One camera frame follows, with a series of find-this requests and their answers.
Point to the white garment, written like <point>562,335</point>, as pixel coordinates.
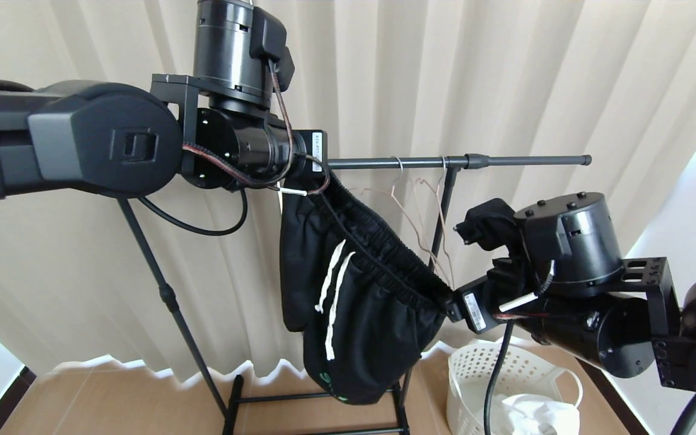
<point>535,414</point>

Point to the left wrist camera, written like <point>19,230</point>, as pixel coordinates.
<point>287,69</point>

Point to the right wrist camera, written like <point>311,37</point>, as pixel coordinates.
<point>487,223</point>

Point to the black shorts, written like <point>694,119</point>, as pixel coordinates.
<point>372,326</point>

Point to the white laundry basket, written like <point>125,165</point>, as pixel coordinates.
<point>475,368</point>

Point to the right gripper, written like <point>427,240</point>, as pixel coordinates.
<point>602,338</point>

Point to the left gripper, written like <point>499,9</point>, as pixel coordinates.
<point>251,151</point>

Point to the pink clothes hanger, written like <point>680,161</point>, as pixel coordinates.
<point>442,172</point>
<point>395,175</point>

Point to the black clothes rack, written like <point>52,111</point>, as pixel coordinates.
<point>505,161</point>

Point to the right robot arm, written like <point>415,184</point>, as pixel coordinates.
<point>589,241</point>

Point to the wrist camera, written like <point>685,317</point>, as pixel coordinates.
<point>287,69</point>
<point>487,223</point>

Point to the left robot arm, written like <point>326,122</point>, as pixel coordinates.
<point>82,139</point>

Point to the beige curtain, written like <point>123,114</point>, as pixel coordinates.
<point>444,72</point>

